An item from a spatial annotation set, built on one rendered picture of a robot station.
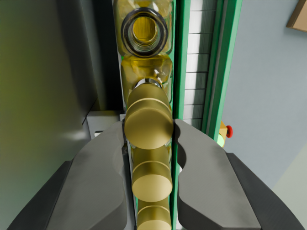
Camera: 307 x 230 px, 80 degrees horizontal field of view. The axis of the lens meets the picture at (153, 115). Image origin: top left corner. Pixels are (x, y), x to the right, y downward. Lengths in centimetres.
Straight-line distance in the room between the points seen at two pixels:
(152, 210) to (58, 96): 18
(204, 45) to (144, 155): 29
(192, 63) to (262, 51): 26
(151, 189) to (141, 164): 2
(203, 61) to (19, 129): 34
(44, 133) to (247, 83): 54
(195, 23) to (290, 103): 45
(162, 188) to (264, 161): 70
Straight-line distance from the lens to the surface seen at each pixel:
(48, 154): 25
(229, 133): 61
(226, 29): 34
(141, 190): 16
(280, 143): 81
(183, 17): 31
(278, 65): 65
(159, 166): 16
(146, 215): 20
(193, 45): 40
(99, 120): 46
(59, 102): 28
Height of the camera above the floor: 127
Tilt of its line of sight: 62 degrees down
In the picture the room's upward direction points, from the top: 175 degrees clockwise
